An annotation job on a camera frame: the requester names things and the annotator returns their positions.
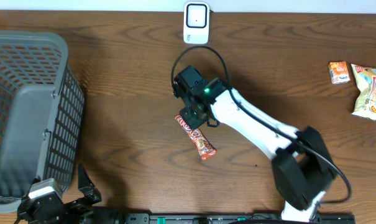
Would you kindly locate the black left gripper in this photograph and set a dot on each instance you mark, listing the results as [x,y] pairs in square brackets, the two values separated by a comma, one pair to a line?
[89,196]

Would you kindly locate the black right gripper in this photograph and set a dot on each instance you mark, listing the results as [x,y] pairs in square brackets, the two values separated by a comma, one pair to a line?
[191,121]

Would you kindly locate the red orange candy bar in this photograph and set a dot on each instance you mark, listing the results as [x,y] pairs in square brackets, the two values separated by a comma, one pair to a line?
[204,147]

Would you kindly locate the small orange tissue pack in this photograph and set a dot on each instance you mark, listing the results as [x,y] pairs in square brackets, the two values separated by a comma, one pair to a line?
[338,72]

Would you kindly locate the cream snack bag blue edges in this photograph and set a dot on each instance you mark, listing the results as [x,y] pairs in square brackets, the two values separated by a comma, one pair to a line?
[365,104]

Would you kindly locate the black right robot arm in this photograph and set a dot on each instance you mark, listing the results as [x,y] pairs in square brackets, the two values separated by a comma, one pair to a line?
[300,159]

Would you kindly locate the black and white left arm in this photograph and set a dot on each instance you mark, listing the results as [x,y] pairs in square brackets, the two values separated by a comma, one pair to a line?
[100,214]

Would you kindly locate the white barcode scanner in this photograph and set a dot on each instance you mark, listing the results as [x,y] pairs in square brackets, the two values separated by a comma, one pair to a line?
[196,23]

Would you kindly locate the dark grey plastic basket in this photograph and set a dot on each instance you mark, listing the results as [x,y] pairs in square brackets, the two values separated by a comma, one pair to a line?
[41,112]

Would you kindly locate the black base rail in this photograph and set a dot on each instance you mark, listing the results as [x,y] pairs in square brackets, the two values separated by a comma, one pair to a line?
[266,218]

